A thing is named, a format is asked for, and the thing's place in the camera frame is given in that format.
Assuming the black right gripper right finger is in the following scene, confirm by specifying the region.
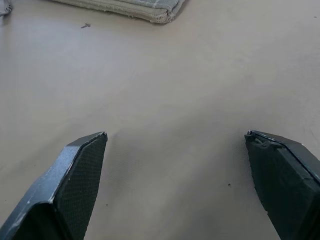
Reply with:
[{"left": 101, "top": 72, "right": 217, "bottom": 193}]
[{"left": 244, "top": 129, "right": 320, "bottom": 240}]

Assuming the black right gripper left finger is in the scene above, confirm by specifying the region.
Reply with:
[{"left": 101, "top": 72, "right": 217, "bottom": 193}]
[{"left": 0, "top": 131, "right": 109, "bottom": 240}]

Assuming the folded grey cloth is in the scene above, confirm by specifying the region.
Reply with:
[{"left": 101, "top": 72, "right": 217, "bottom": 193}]
[{"left": 51, "top": 0, "right": 186, "bottom": 25}]

